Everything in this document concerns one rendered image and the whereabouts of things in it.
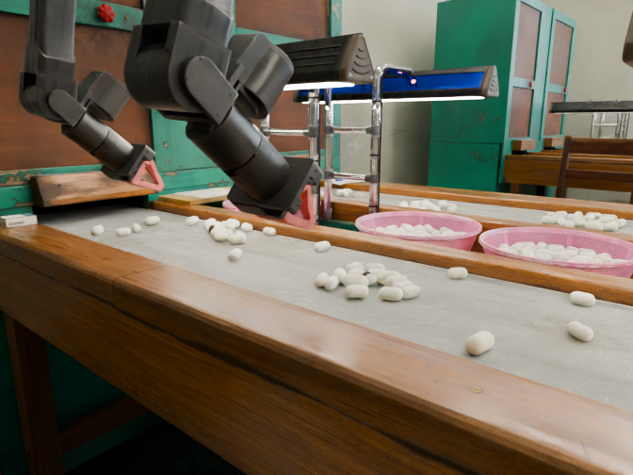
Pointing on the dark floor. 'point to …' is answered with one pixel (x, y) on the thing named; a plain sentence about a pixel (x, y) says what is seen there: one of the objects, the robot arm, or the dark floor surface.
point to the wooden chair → (593, 154)
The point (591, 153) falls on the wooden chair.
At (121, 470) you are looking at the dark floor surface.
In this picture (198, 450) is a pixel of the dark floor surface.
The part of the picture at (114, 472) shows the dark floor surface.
